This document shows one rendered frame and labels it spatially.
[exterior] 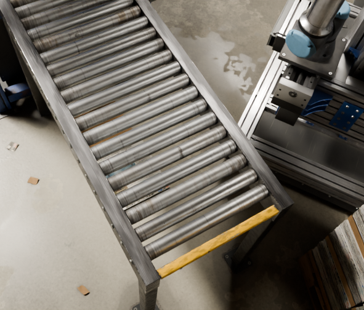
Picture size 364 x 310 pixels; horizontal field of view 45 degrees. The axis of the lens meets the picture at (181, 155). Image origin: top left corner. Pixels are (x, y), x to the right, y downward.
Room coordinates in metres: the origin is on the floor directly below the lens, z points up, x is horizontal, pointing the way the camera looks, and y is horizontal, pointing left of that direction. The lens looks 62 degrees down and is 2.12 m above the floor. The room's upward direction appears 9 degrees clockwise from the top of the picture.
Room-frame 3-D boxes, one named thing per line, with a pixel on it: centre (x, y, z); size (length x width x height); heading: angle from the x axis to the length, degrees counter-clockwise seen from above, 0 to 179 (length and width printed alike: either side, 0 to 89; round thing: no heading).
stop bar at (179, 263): (0.42, -0.16, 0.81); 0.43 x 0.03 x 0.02; 128
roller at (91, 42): (1.16, 0.40, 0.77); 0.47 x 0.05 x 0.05; 128
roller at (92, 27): (1.21, 0.44, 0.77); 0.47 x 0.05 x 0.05; 128
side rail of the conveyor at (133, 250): (0.79, 0.44, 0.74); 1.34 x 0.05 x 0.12; 38
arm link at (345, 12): (1.25, -0.45, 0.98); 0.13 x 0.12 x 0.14; 146
